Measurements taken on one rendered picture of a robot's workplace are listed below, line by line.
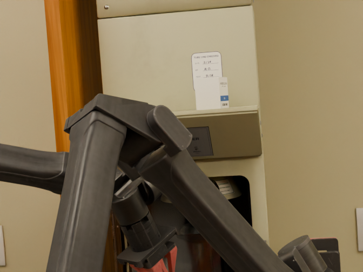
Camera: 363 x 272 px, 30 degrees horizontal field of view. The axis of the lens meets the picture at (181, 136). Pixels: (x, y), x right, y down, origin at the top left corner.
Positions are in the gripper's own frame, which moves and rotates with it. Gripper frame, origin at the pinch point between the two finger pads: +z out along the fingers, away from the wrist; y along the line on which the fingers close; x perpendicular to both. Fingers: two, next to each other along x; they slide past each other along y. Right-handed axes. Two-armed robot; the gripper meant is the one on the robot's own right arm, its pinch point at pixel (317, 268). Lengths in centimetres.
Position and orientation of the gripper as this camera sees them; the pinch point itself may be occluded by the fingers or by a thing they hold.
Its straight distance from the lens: 129.9
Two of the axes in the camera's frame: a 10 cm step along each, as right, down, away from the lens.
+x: -9.9, 0.7, 1.4
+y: -0.8, -10.0, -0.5
